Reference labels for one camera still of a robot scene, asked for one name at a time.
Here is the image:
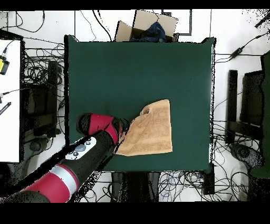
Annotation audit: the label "dark blue garment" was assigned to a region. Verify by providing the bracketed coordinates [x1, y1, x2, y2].
[129, 21, 167, 43]

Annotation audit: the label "dark green table cloth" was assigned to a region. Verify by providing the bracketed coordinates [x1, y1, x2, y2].
[64, 34, 216, 173]

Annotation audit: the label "small black box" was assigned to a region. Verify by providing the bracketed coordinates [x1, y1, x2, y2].
[202, 164, 215, 195]

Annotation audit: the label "yellow and black device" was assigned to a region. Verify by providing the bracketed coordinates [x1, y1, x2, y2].
[0, 55, 11, 76]

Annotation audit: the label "black floor equipment lump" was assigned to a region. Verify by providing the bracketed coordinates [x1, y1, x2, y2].
[26, 137, 50, 153]
[229, 143, 265, 170]

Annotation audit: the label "tan terry towel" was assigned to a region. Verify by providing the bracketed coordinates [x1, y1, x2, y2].
[115, 99, 173, 157]

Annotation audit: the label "white desk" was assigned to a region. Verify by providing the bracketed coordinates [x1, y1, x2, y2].
[0, 39, 22, 163]

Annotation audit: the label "tangled black cables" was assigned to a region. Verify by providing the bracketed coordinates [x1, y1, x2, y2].
[210, 120, 254, 202]
[21, 38, 65, 89]

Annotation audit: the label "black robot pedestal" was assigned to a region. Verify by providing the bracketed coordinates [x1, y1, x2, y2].
[111, 172, 161, 203]

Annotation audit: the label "open cardboard box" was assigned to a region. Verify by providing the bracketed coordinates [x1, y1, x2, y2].
[114, 10, 179, 43]

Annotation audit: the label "black power adapter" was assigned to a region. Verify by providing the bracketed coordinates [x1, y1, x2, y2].
[229, 46, 245, 61]

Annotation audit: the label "black rod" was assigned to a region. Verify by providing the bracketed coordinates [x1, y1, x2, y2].
[254, 12, 270, 29]

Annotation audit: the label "black metal stand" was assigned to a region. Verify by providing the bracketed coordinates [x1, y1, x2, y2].
[225, 69, 265, 145]
[22, 60, 60, 139]

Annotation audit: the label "black ruler strip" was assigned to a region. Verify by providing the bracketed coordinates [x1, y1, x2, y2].
[0, 101, 12, 116]

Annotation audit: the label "dark green covered furniture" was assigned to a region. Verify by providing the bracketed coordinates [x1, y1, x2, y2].
[250, 50, 270, 179]

